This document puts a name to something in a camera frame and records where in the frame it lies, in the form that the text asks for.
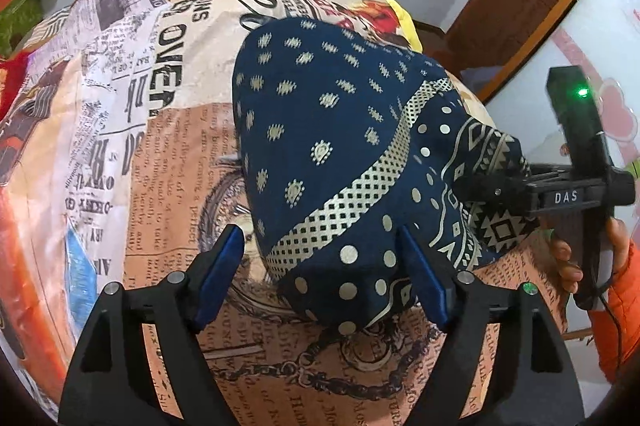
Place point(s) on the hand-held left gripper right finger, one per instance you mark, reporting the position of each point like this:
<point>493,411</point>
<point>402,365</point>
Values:
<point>425,276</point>

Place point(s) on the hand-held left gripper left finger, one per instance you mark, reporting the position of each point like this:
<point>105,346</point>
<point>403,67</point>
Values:
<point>220,273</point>

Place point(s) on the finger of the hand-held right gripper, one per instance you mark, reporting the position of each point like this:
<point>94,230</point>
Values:
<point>495,191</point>

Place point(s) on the navy patterned hoodie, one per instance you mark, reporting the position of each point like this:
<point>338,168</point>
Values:
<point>340,146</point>

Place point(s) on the person's right hand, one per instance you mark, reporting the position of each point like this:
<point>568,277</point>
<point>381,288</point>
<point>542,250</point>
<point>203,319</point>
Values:
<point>567,268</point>

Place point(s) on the white cabinet with pink print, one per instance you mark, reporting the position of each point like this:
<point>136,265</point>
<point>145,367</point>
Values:
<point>615,56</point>

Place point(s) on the newspaper print blanket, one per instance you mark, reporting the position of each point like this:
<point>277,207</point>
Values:
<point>165,146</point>

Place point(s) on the yellow cloth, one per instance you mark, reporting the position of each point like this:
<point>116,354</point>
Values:
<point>400,16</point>

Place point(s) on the red plush toy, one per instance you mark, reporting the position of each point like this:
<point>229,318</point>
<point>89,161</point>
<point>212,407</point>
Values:
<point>12,79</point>

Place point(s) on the green patterned cloth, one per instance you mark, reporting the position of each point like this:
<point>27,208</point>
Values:
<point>17,24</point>

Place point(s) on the dark wooden bed frame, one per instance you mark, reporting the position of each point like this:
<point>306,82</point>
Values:
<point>431,36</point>

